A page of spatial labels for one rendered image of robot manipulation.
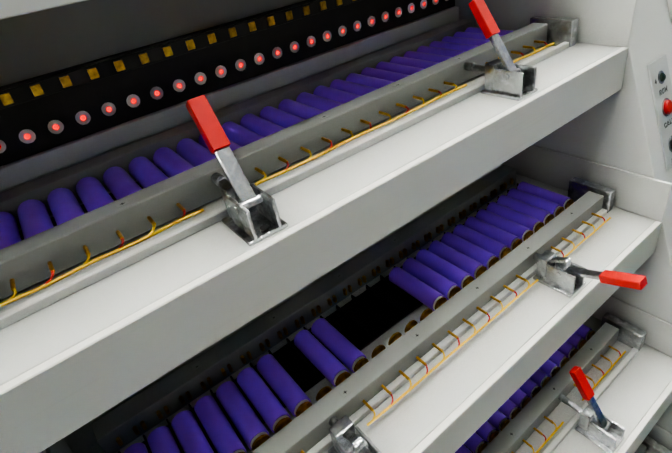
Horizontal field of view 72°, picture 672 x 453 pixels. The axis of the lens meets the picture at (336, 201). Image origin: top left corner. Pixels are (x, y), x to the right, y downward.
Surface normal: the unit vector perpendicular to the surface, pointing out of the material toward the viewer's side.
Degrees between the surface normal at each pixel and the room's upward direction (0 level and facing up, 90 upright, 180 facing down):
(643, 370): 20
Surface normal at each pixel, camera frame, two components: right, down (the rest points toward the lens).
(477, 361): -0.15, -0.84
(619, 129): -0.79, 0.43
